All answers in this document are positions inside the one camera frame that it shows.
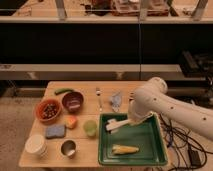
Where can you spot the orange peach toy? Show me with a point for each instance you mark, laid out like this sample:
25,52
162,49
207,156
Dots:
71,122

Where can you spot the black power adapter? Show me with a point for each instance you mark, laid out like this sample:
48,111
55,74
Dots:
194,157

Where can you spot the green plastic cup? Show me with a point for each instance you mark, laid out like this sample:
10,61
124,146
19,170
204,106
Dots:
90,128

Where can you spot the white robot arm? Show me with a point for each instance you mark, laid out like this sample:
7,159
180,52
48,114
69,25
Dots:
151,97

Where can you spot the white dish brush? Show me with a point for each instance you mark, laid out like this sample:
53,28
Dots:
113,125

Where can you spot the green plastic tray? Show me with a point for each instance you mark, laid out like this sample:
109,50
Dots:
146,136

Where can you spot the yellow corn cob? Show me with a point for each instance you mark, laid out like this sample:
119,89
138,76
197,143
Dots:
122,149

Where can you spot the metal fork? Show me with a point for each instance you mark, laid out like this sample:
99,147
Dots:
98,93

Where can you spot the blue sponge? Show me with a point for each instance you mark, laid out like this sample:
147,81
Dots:
55,131

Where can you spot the orange bowl with contents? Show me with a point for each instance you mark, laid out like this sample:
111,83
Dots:
47,111

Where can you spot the maroon bowl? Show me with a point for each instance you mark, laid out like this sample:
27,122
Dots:
73,101

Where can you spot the metal cup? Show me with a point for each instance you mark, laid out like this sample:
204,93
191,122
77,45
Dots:
68,148

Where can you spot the green cucumber toy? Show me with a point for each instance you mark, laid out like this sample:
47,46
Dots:
62,90

